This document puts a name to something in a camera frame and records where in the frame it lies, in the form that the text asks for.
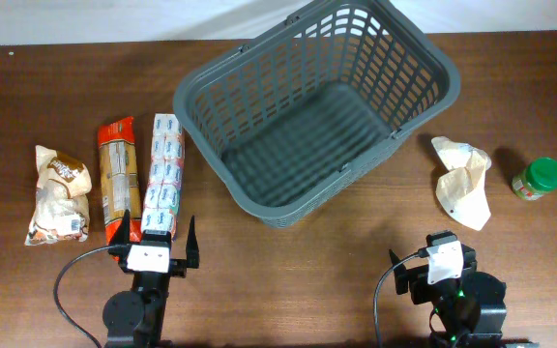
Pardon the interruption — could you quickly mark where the orange pasta package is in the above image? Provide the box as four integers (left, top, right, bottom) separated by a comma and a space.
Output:
98, 117, 142, 245

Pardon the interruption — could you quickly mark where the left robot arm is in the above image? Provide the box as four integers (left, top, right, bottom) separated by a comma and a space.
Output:
103, 211, 199, 348

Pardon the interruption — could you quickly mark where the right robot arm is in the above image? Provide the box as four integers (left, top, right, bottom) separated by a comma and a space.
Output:
187, 218, 504, 347

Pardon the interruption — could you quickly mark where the green lid jar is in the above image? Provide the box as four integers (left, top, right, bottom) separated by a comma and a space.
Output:
512, 157, 557, 201

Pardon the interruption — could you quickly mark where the crumpled beige paper bag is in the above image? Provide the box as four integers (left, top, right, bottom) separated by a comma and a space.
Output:
431, 136, 491, 231

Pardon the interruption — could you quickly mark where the white blue tissue pack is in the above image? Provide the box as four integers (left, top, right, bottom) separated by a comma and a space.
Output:
141, 114, 185, 238

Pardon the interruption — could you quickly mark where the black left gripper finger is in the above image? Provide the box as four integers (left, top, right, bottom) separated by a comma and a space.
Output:
186, 217, 200, 269
110, 210, 131, 246

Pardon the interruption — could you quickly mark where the brown white snack bag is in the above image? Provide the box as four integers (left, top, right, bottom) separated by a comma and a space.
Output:
24, 145, 92, 246

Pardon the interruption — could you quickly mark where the grey plastic basket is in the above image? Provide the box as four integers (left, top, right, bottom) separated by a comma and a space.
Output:
173, 0, 460, 228

